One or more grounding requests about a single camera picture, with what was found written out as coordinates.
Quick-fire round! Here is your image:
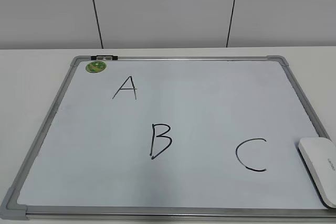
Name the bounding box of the white whiteboard eraser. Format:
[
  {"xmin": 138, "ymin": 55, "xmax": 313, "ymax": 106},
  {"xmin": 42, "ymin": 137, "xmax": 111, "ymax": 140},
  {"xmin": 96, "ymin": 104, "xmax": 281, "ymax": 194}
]
[{"xmin": 298, "ymin": 137, "xmax": 335, "ymax": 208}]

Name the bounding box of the white whiteboard with grey frame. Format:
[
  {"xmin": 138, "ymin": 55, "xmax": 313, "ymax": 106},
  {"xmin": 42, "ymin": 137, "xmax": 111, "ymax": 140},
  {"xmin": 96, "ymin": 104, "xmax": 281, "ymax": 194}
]
[{"xmin": 1, "ymin": 56, "xmax": 335, "ymax": 222}]

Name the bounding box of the black and silver marker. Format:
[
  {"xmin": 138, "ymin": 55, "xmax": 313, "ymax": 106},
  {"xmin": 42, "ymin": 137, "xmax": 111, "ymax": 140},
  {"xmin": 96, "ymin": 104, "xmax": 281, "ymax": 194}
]
[{"xmin": 90, "ymin": 55, "xmax": 118, "ymax": 60}]

